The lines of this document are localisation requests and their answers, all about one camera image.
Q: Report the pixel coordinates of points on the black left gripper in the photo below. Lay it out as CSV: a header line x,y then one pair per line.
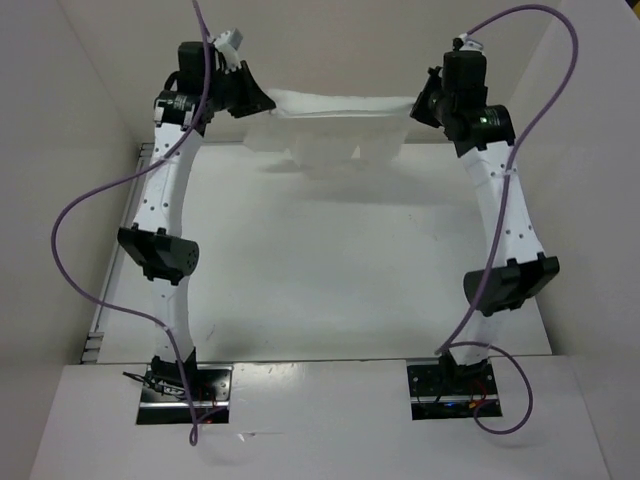
x,y
253,99

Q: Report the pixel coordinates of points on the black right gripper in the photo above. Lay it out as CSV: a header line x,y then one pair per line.
x,y
421,109

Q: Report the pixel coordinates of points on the white skirt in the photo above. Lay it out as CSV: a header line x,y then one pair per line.
x,y
322,131

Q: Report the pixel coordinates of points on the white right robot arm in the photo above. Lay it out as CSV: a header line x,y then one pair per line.
x,y
517,267

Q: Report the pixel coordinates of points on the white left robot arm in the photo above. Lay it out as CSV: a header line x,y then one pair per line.
x,y
154,240

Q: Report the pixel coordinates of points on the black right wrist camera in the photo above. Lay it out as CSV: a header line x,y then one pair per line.
x,y
465,66

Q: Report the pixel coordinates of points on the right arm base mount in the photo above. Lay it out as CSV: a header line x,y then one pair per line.
x,y
442,390

